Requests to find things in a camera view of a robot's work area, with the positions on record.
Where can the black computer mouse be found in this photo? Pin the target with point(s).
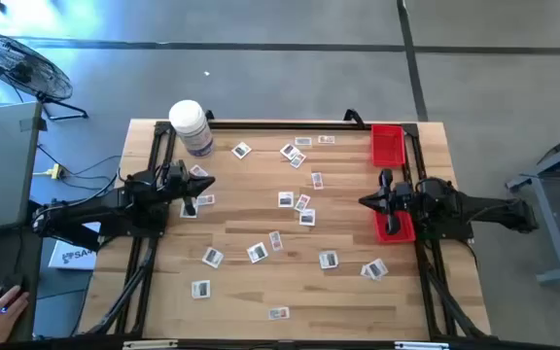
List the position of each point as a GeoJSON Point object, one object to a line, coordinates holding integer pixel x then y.
{"type": "Point", "coordinates": [12, 284]}

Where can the black floor fan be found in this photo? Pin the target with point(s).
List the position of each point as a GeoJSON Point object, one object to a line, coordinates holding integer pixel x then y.
{"type": "Point", "coordinates": [17, 65]}

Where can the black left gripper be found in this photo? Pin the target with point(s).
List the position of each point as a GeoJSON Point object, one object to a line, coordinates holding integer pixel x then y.
{"type": "Point", "coordinates": [191, 206]}

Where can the dark desk top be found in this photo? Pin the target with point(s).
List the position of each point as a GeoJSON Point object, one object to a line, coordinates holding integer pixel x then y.
{"type": "Point", "coordinates": [17, 253]}

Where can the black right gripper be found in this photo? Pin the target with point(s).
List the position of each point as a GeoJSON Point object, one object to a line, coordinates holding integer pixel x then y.
{"type": "Point", "coordinates": [392, 223]}

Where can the white wipes canister blue label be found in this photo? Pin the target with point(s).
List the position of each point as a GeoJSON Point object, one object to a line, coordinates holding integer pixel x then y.
{"type": "Point", "coordinates": [190, 126]}

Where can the blue-white small packet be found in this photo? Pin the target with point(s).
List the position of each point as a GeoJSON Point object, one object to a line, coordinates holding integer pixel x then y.
{"type": "Point", "coordinates": [303, 141]}

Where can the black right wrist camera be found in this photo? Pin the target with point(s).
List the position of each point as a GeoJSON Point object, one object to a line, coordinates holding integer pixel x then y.
{"type": "Point", "coordinates": [404, 197]}

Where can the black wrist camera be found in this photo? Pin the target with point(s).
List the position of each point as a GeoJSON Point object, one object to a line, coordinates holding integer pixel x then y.
{"type": "Point", "coordinates": [404, 197]}
{"type": "Point", "coordinates": [175, 175]}

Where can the white printed cardboard box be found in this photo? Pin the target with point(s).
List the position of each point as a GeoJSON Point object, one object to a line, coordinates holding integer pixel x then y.
{"type": "Point", "coordinates": [76, 257]}

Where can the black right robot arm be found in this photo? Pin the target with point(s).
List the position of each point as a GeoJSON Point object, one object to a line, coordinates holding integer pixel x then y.
{"type": "Point", "coordinates": [484, 211]}

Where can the white packet black print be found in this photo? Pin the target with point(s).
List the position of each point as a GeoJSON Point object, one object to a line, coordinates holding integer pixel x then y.
{"type": "Point", "coordinates": [212, 257]}
{"type": "Point", "coordinates": [286, 199]}
{"type": "Point", "coordinates": [183, 214]}
{"type": "Point", "coordinates": [241, 150]}
{"type": "Point", "coordinates": [200, 289]}
{"type": "Point", "coordinates": [363, 271]}
{"type": "Point", "coordinates": [290, 151]}
{"type": "Point", "coordinates": [328, 259]}
{"type": "Point", "coordinates": [307, 217]}
{"type": "Point", "coordinates": [257, 253]}
{"type": "Point", "coordinates": [377, 269]}

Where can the blue-grey steel frame table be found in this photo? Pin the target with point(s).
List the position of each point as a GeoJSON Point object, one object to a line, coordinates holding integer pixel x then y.
{"type": "Point", "coordinates": [553, 228]}

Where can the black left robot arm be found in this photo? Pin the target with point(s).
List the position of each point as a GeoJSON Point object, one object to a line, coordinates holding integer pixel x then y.
{"type": "Point", "coordinates": [90, 214]}

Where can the yellow power strip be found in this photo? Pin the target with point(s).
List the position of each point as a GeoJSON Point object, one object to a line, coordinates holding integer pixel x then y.
{"type": "Point", "coordinates": [55, 171]}

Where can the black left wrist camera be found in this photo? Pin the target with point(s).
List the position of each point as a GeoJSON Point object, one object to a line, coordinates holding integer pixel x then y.
{"type": "Point", "coordinates": [175, 175]}

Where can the black aluminium table frame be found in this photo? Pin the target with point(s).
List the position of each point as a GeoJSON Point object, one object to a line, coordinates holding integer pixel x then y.
{"type": "Point", "coordinates": [285, 125]}

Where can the black clamp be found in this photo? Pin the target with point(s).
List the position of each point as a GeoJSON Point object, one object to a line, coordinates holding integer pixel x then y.
{"type": "Point", "coordinates": [354, 113]}
{"type": "Point", "coordinates": [209, 115]}

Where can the silver metal bracket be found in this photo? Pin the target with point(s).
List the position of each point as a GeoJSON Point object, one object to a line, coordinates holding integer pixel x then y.
{"type": "Point", "coordinates": [421, 345]}
{"type": "Point", "coordinates": [149, 344]}

